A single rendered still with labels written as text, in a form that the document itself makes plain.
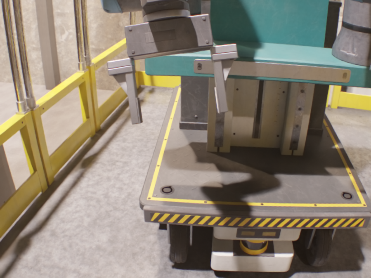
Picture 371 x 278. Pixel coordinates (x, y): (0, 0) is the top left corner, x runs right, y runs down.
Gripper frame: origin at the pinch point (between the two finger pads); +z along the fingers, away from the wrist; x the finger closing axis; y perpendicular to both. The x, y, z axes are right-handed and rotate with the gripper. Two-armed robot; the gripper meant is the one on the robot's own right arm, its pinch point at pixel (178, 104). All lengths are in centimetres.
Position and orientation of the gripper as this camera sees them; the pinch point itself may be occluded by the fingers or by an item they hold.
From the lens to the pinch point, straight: 56.5
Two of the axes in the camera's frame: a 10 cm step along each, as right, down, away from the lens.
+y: 0.2, -0.9, 10.0
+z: 1.3, 9.9, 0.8
